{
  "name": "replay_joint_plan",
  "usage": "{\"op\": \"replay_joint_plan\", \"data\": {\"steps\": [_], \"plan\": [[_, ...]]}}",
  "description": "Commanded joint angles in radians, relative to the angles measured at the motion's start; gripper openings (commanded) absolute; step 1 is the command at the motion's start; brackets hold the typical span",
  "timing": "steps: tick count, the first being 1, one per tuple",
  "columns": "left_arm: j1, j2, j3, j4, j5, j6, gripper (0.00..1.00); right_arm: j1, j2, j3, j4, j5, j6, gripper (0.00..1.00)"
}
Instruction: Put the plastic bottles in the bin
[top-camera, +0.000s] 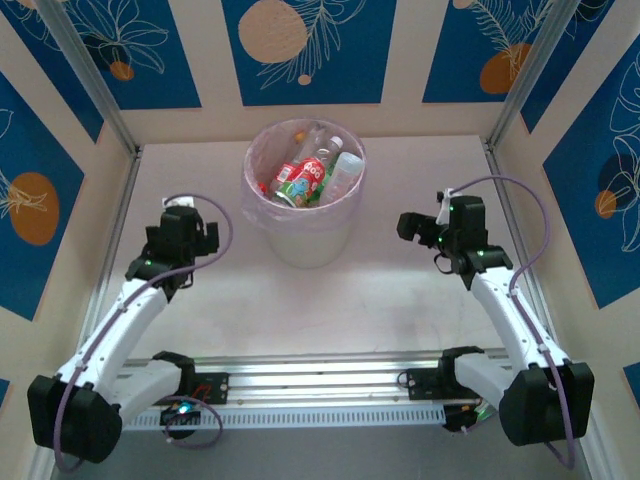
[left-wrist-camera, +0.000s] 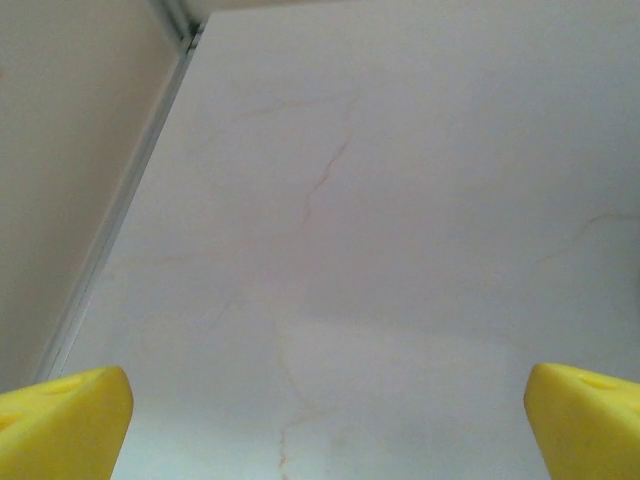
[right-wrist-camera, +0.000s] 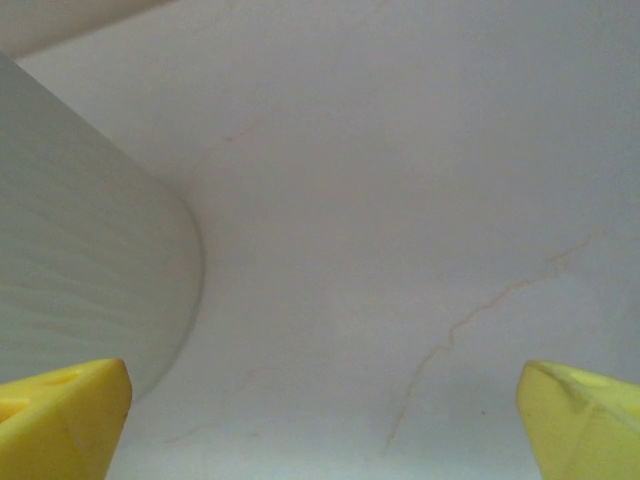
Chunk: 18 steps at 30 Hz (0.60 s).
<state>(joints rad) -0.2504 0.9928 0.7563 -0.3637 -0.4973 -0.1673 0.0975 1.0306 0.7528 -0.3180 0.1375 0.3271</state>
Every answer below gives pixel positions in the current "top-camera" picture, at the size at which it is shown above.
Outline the clear bottle white label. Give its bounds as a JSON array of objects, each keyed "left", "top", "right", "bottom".
[{"left": 324, "top": 151, "right": 365, "bottom": 205}]

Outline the bin with translucent bag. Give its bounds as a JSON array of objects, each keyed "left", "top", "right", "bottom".
[{"left": 241, "top": 118, "right": 368, "bottom": 236}]

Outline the clear bottle orange cap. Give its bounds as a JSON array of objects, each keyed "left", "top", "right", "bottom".
[{"left": 293, "top": 128, "right": 321, "bottom": 161}]

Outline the white plastic bin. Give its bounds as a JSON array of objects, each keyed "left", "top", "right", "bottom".
[{"left": 241, "top": 118, "right": 368, "bottom": 269}]

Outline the aluminium table edge rail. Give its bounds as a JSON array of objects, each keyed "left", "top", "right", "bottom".
[
  {"left": 82, "top": 148, "right": 144, "bottom": 351},
  {"left": 482, "top": 139, "right": 566, "bottom": 361}
]

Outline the red green label bottle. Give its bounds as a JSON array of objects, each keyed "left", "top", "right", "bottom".
[{"left": 271, "top": 156, "right": 329, "bottom": 208}]

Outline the white slotted cable duct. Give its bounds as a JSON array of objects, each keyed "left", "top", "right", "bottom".
[{"left": 122, "top": 405, "right": 446, "bottom": 432}]

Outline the clear bottle blue cap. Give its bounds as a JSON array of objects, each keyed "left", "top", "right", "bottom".
[{"left": 310, "top": 134, "right": 346, "bottom": 174}]

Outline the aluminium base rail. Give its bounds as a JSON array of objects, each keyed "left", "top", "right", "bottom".
[{"left": 119, "top": 349, "right": 506, "bottom": 409}]

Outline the controller board green light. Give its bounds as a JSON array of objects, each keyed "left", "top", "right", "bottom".
[
  {"left": 159, "top": 402, "right": 204, "bottom": 426},
  {"left": 442, "top": 403, "right": 494, "bottom": 435}
]

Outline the aluminium frame post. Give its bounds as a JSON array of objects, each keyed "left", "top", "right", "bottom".
[
  {"left": 37, "top": 0, "right": 141, "bottom": 156},
  {"left": 487, "top": 0, "right": 584, "bottom": 146}
]

